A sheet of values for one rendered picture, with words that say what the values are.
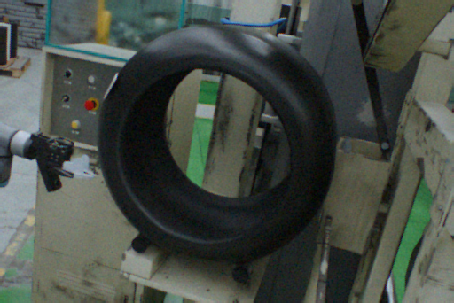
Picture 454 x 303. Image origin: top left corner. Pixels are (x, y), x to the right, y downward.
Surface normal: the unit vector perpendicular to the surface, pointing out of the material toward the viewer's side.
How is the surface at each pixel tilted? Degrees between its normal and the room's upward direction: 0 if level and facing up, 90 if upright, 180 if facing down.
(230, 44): 43
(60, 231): 90
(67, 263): 90
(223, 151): 90
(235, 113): 90
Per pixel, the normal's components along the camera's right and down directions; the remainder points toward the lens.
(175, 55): -0.33, 0.09
